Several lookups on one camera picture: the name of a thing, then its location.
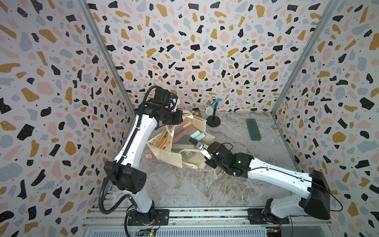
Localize light teal pencil case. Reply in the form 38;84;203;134
190;130;205;141

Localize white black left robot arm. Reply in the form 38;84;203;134
98;86;183;225

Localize black pencil case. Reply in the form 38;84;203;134
189;137;201;146

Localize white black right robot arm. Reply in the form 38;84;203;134
191;140;331;224

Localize dark green pencil case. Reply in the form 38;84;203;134
246;118;262;141

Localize pink pencil case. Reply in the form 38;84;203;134
172;119;193;143

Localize blue toy microphone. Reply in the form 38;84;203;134
205;99;220;115

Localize grey barcoded pencil case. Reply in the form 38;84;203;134
180;150;197;162

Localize black microphone stand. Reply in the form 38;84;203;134
206;108;221;127

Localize cream floral canvas tote bag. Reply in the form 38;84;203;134
147;110;214;170

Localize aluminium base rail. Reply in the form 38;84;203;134
82;207;338;237

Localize translucent white pencil case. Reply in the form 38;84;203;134
172;143;195;150

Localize wooden chess board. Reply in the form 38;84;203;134
191;108;202;118

